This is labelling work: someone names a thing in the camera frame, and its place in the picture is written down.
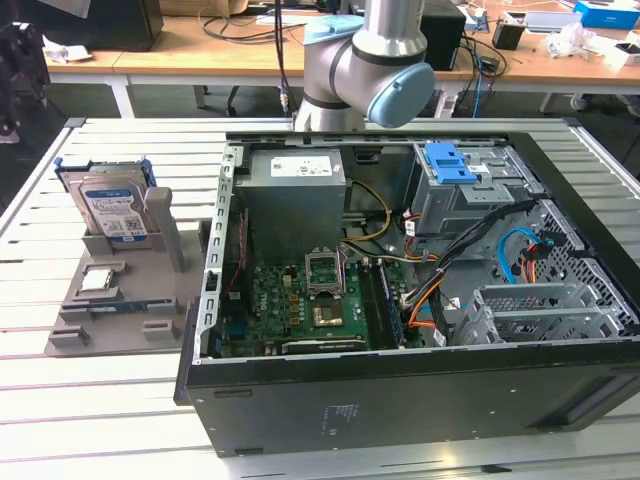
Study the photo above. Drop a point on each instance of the hard disk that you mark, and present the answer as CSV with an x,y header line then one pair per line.
x,y
107,210

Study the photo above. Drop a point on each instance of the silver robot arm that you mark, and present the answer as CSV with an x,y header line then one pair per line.
x,y
385,30

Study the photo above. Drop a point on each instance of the grey metal disk bay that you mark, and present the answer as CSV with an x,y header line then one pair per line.
x,y
565,295

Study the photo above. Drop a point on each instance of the crumpled white paper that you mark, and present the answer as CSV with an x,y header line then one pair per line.
x,y
70,52

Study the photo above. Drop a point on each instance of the large black box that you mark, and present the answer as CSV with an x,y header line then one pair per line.
x,y
100,25

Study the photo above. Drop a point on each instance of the long wooden top desk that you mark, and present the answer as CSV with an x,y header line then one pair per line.
x,y
225,55

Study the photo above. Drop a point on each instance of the silver CPU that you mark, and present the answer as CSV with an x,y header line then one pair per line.
x,y
100,280

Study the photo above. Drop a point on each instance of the grey parts rack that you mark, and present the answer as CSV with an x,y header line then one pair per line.
x,y
145,280

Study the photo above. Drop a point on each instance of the blue RAM stick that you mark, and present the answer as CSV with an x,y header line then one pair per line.
x,y
125,305

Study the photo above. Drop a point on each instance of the black case fan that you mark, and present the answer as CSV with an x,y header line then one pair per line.
x,y
235,260

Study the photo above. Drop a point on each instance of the grey power supply unit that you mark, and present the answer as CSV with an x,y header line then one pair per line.
x,y
290,210

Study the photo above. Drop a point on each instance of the green motherboard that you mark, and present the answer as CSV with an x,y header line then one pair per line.
x,y
270,300

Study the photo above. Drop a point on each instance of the thin metal locking lever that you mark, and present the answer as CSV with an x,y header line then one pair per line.
x,y
342,270

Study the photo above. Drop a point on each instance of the CPU socket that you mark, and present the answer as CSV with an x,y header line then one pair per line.
x,y
327,314

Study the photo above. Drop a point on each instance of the black graphics card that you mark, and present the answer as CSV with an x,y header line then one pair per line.
x,y
325,346

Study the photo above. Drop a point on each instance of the small black box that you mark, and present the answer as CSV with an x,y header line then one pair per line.
x,y
445,40

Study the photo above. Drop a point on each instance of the black RAM slot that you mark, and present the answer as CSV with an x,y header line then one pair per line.
x,y
370,310

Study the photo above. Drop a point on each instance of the white power strip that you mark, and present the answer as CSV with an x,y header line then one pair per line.
x,y
446,106

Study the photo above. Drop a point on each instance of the blue plastic latch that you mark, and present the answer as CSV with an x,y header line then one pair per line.
x,y
447,162

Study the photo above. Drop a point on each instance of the dark RAM stick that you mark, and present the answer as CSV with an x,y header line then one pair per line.
x,y
390,305

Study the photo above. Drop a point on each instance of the grey metal drive cage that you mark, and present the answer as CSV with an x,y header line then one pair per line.
x,y
440,210

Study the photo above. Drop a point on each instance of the black open container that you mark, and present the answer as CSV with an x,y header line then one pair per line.
x,y
507,35

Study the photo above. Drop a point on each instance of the black open PC case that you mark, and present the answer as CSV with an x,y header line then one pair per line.
x,y
400,400

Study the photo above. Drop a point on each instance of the grey flat tray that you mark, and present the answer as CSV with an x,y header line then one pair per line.
x,y
552,21

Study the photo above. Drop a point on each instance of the crumpled clear plastic bag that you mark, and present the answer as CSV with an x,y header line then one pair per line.
x,y
567,40

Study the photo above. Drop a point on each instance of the blue cardboard box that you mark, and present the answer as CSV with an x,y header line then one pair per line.
x,y
607,15

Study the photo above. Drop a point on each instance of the white box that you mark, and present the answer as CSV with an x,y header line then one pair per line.
x,y
617,55

